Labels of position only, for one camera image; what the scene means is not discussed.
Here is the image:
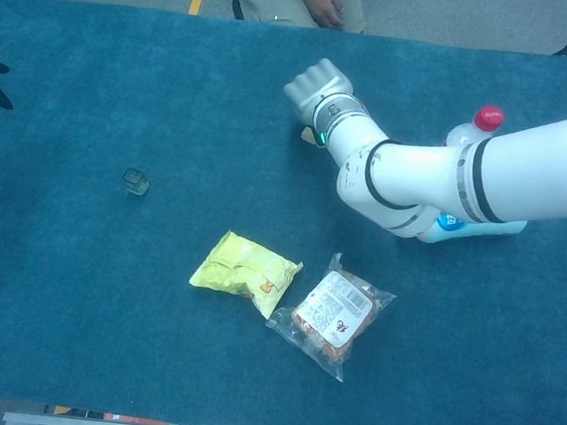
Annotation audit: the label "blue table cloth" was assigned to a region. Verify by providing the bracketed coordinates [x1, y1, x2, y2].
[0, 0, 567, 425]

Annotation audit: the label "small white green cube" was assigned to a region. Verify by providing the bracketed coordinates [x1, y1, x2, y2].
[119, 166, 152, 199]

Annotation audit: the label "yellow-green snack bag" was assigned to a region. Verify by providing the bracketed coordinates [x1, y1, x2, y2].
[186, 226, 307, 323]

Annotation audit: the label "clear soda bottle red cap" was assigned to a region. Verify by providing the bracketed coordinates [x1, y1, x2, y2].
[444, 101, 507, 153]

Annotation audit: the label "clear packaged bread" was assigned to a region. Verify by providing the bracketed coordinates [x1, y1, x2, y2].
[260, 245, 401, 387]

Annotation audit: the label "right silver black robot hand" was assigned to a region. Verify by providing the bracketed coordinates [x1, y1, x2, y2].
[279, 54, 358, 130]

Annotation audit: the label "white milk bottle blue label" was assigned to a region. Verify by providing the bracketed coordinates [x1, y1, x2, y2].
[415, 209, 529, 255]

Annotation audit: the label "seated person beige trousers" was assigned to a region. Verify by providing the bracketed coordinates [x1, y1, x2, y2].
[230, 0, 369, 34]

